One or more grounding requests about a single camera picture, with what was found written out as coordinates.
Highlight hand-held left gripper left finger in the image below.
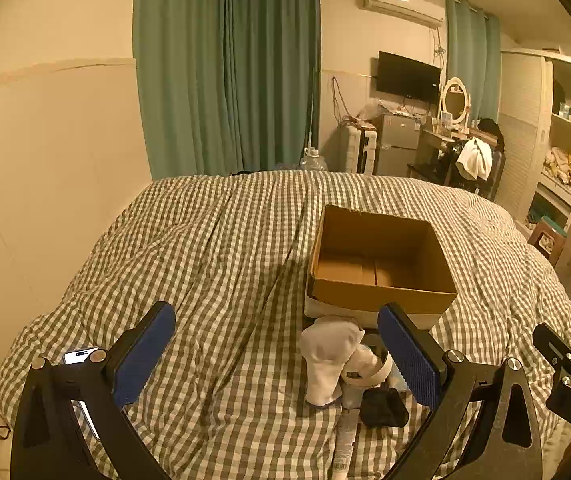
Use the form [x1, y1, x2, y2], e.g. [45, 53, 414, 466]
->
[10, 301, 176, 480]

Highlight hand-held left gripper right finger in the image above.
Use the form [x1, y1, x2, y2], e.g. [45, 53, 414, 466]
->
[378, 302, 546, 480]

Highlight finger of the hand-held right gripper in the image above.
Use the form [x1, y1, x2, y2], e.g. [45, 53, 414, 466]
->
[533, 323, 571, 367]

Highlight black pouch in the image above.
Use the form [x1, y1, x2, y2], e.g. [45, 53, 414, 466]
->
[359, 388, 411, 429]

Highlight brown cardboard box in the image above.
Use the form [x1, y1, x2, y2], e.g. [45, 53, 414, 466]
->
[304, 204, 459, 331]

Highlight white smartphone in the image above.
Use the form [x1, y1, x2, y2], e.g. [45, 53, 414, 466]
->
[63, 347, 104, 441]

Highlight small stool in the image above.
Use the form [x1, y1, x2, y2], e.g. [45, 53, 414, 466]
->
[528, 215, 567, 267]

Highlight white tube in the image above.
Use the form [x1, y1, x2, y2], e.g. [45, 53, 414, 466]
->
[332, 409, 360, 480]

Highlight checked blanket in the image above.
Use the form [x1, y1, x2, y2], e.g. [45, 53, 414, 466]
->
[0, 170, 571, 480]

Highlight pile of folded clothes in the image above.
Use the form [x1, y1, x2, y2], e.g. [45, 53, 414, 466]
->
[542, 146, 571, 187]

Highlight chair with dark clothes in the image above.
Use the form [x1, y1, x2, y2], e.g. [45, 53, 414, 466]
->
[443, 118, 507, 198]

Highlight white towel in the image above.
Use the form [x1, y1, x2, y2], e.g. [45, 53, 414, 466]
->
[456, 136, 493, 181]

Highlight white wardrobe shelf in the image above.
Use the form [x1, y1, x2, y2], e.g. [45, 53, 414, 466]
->
[494, 49, 571, 267]

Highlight dressing table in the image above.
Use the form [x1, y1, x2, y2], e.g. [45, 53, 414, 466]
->
[406, 124, 471, 183]

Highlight white suitcase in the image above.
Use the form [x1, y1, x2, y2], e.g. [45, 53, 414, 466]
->
[343, 125, 379, 175]

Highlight silver mini fridge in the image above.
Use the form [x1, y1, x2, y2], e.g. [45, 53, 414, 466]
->
[374, 112, 422, 177]

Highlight clear water bottle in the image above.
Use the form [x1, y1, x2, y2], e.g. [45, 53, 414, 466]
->
[299, 146, 327, 173]

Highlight white oval mirror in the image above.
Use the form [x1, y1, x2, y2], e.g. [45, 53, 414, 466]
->
[439, 76, 472, 126]

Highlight narrow green curtain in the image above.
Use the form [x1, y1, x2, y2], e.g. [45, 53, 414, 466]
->
[444, 0, 502, 123]

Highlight wide green curtain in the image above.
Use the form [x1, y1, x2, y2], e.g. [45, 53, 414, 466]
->
[132, 0, 322, 182]

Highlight white air conditioner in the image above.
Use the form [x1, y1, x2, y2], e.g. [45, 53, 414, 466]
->
[363, 0, 445, 28]

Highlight wall cables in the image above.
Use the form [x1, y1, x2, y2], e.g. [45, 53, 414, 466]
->
[331, 76, 349, 123]

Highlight black wall television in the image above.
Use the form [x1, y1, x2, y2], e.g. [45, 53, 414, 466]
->
[377, 51, 442, 103]

